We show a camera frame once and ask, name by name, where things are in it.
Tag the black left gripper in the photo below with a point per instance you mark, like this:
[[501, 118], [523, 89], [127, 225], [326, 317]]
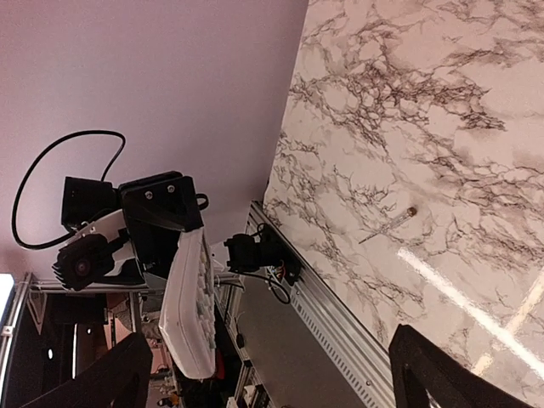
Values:
[[157, 211]]

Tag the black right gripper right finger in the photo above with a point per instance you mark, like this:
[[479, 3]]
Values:
[[422, 372]]

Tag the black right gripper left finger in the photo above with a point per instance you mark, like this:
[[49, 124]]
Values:
[[120, 378]]

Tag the white remote control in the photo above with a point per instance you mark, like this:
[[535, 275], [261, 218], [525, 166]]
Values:
[[187, 320]]

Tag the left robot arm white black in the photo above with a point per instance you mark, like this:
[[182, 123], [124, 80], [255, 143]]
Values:
[[126, 235]]

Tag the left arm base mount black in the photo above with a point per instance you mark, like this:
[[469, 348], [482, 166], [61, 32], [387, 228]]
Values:
[[265, 256]]

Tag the small clear-handled screwdriver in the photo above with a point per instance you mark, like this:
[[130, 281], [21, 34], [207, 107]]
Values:
[[409, 213]]

